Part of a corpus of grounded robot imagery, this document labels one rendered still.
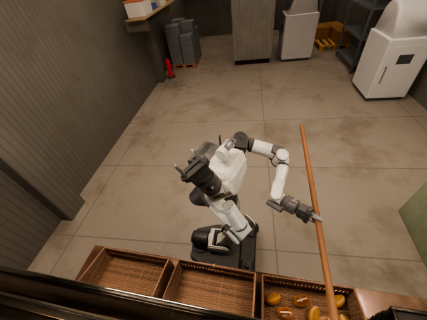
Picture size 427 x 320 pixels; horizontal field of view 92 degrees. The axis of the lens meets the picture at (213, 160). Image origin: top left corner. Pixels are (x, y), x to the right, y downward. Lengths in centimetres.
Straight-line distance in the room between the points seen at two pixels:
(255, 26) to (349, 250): 527
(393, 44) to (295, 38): 252
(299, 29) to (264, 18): 93
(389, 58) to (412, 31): 40
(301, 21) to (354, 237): 507
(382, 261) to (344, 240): 33
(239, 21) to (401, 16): 324
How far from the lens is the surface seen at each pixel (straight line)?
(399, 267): 277
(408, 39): 469
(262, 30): 628
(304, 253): 248
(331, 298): 111
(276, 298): 163
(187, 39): 653
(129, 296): 90
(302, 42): 652
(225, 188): 86
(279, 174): 131
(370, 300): 188
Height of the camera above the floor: 224
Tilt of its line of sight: 44 degrees down
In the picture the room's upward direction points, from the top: 9 degrees counter-clockwise
